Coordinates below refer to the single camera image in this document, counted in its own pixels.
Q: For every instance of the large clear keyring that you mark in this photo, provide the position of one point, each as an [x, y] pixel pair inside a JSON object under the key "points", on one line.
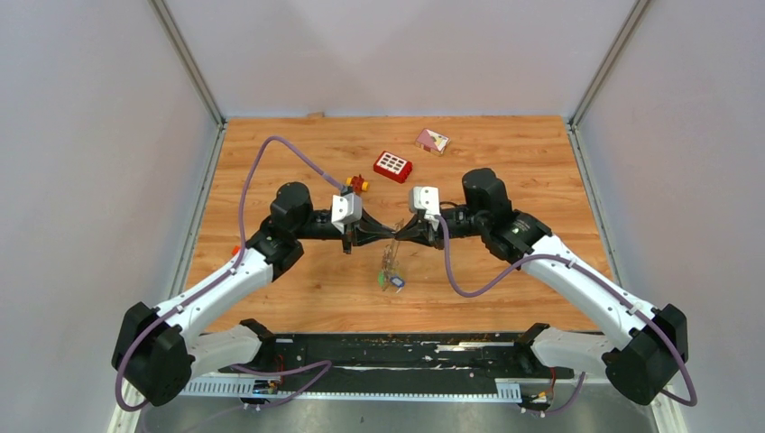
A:
{"points": [[389, 258]]}

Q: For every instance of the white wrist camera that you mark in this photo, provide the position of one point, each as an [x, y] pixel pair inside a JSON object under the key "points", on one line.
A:
{"points": [[424, 204], [345, 210]]}

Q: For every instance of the aluminium frame post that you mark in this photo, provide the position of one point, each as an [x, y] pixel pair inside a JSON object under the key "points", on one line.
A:
{"points": [[620, 41], [176, 38]]}

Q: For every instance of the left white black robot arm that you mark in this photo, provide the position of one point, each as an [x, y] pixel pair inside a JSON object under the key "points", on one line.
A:
{"points": [[160, 349]]}

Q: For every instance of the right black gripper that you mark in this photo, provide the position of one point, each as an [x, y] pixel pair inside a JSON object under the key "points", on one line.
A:
{"points": [[422, 231]]}

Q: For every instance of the pink picture toy block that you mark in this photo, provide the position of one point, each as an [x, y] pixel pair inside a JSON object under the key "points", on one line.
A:
{"points": [[433, 142]]}

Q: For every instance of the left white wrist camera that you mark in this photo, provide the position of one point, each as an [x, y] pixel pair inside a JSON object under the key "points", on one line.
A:
{"points": [[345, 210]]}

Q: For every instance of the right aluminium frame post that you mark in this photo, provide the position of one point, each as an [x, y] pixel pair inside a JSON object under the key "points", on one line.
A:
{"points": [[620, 41]]}

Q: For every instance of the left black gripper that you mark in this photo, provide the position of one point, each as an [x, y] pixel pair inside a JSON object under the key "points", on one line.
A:
{"points": [[370, 230]]}

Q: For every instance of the red window toy brick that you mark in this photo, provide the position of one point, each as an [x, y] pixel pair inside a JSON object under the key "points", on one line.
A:
{"points": [[393, 167]]}

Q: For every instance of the colourful toy brick car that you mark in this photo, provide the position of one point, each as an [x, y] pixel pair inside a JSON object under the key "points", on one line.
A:
{"points": [[358, 184]]}

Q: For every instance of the bunch of coloured keys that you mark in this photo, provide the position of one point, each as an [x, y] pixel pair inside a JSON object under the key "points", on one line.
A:
{"points": [[391, 278]]}

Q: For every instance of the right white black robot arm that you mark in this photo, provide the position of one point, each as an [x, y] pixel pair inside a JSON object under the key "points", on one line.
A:
{"points": [[642, 349]]}

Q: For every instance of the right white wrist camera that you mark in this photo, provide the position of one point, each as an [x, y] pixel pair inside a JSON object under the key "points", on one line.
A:
{"points": [[424, 204]]}

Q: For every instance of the left aluminium frame post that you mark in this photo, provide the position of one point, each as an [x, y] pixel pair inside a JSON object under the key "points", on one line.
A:
{"points": [[176, 38]]}

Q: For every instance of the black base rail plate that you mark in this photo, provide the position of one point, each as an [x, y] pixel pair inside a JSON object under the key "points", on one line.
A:
{"points": [[470, 367]]}

